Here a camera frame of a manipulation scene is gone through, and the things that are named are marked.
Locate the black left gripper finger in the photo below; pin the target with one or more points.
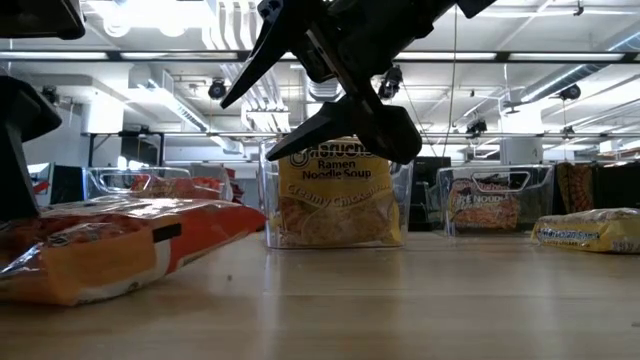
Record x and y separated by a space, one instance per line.
20 115

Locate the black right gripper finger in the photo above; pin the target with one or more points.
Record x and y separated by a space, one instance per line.
262 45
385 130

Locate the clear plastic bin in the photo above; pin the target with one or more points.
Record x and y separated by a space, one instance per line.
540 210
100 187
407 200

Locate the yellow Maruchan noodle pack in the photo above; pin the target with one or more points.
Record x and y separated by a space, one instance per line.
590 232
335 210

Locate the black Maruchan fire noodle pack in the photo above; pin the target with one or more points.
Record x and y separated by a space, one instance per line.
485 210

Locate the white computer monitor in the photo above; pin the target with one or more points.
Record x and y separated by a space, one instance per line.
44 171

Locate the black cabinet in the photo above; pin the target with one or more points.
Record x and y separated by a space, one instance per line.
425 190

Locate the red and black tool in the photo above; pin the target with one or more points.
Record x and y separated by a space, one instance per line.
41 187

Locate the black computer monitor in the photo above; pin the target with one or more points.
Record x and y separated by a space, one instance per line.
67 185

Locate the red shelf unit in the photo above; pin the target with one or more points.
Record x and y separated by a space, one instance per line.
236 185

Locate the orange patterned dark panel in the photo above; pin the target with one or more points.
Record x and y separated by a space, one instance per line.
575 187

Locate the black box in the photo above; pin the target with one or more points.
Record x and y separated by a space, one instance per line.
617 185

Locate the black round dome camera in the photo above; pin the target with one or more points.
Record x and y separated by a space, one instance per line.
570 91
51 92
477 126
217 89

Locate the black hanging overhead camera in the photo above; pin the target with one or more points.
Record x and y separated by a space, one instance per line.
392 86

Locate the silver ventilation duct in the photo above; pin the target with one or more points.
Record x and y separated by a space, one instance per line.
320 93

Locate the black metal scaffold rail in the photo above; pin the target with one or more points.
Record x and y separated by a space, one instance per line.
200 134

